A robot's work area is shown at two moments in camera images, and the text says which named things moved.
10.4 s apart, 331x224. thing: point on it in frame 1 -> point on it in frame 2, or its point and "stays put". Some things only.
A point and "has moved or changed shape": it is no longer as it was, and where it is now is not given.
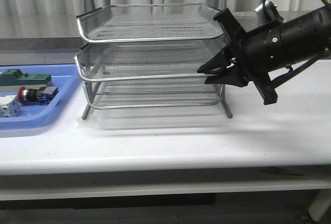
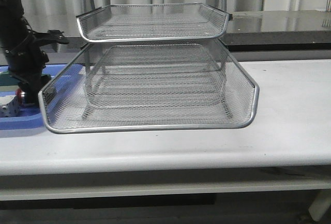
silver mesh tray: [115, 23] stays put
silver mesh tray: [170, 60] has moved or changed shape
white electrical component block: [10, 107] stays put
